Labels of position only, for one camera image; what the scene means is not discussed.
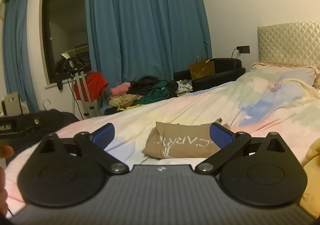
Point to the tan printed t-shirt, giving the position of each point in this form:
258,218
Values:
180,140

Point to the pastel bed sheet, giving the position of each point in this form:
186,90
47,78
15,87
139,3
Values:
200,105

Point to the black wall outlet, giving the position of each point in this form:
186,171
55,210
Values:
243,49

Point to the narrow blue curtain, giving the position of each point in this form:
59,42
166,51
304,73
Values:
17,52

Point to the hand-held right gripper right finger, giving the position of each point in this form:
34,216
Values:
221,137

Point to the yellow-green garment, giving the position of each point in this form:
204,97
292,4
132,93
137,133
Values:
113,102

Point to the pink garment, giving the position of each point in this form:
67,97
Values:
120,90

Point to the person's left hand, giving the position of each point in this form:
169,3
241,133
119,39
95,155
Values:
6,151

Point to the dark framed window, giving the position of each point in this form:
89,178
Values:
65,27

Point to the pastel pillow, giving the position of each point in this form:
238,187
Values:
282,72

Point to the dark navy garment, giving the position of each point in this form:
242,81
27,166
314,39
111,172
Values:
62,117

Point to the beige chair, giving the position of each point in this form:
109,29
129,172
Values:
12,105

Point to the black sofa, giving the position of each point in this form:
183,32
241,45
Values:
225,64

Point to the red garment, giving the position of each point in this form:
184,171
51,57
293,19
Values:
96,84

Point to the cream blanket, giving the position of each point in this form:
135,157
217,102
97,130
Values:
300,87

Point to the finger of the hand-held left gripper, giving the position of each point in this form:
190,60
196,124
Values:
35,125

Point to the yellow paper bag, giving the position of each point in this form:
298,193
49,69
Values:
202,69

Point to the wide blue curtain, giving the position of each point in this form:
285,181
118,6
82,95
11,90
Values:
150,27

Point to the pink clothes hanger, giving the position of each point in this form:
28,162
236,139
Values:
44,103

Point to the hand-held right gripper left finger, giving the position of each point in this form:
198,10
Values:
103,136

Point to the garment steamer stand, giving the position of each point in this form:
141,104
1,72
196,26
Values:
87,107

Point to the yellow fleece blanket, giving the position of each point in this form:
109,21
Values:
312,177

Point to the khaki garment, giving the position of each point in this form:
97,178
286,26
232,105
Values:
127,101

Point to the quilted beige headboard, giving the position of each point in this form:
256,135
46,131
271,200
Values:
287,42

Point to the green garment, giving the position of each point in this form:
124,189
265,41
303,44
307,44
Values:
155,95

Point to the white patterned garment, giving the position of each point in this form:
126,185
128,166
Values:
183,87

